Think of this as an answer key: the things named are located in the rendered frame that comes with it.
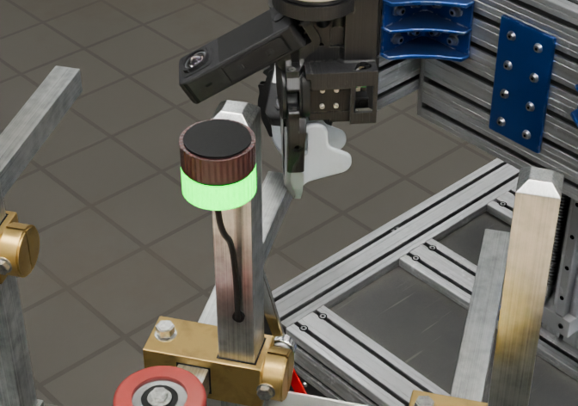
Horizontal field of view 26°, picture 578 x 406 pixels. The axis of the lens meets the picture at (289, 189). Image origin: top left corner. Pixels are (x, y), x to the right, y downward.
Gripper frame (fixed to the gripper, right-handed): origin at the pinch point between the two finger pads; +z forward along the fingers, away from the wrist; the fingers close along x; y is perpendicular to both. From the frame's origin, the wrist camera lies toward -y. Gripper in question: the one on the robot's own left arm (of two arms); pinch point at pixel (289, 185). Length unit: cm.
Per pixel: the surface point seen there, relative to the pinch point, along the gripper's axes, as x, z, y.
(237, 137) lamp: -11.1, -13.0, -5.2
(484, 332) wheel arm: -1.7, 18.4, 19.7
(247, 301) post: -8.6, 6.2, -4.6
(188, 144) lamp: -11.7, -12.9, -9.0
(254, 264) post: -8.3, 2.3, -3.9
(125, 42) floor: 210, 101, -24
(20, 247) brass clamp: -1.0, 4.6, -24.9
